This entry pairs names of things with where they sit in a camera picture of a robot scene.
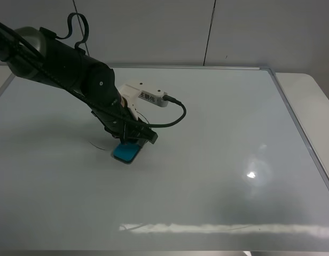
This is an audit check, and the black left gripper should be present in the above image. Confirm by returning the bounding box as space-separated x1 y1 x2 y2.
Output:
91 100 158 148

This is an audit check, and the blue whiteboard eraser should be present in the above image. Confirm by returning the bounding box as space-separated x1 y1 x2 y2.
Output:
112 143 142 164

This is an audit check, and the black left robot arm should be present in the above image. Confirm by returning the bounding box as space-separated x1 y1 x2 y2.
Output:
0 23 158 144

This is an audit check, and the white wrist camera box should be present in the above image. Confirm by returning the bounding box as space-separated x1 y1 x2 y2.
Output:
117 82 168 121

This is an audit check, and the white whiteboard with aluminium frame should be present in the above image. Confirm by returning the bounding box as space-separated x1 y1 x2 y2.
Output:
0 68 329 251

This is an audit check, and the black camera cable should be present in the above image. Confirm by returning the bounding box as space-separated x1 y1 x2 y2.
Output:
0 12 187 145

